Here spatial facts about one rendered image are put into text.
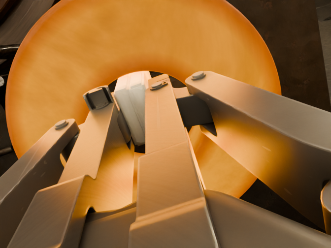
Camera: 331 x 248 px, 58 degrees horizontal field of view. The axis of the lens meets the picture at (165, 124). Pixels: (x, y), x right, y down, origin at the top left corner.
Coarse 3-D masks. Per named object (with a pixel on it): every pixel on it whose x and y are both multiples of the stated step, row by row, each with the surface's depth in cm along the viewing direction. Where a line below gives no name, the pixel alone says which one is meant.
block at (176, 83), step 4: (156, 72) 44; (160, 72) 43; (152, 76) 43; (156, 76) 42; (168, 76) 39; (172, 80) 37; (176, 80) 37; (172, 84) 37; (176, 84) 37; (180, 84) 37; (184, 84) 37; (188, 128) 39; (188, 132) 39
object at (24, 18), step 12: (24, 0) 33; (36, 0) 34; (48, 0) 34; (12, 12) 34; (24, 12) 34; (36, 12) 34; (0, 24) 34; (12, 24) 34; (24, 24) 34; (0, 36) 35; (12, 36) 35; (24, 36) 35; (0, 60) 36
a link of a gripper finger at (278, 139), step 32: (224, 96) 10; (256, 96) 9; (224, 128) 10; (256, 128) 8; (288, 128) 7; (320, 128) 6; (256, 160) 9; (288, 160) 7; (320, 160) 6; (288, 192) 8; (320, 192) 6; (320, 224) 7
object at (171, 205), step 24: (168, 96) 12; (168, 120) 10; (168, 144) 8; (144, 168) 6; (168, 168) 6; (192, 168) 6; (144, 192) 6; (168, 192) 5; (192, 192) 5; (144, 216) 5; (168, 216) 4; (192, 216) 4; (144, 240) 4; (168, 240) 4; (192, 240) 4; (216, 240) 4
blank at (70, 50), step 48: (96, 0) 14; (144, 0) 14; (192, 0) 14; (48, 48) 15; (96, 48) 15; (144, 48) 15; (192, 48) 15; (240, 48) 15; (48, 96) 16; (192, 144) 18; (240, 192) 19
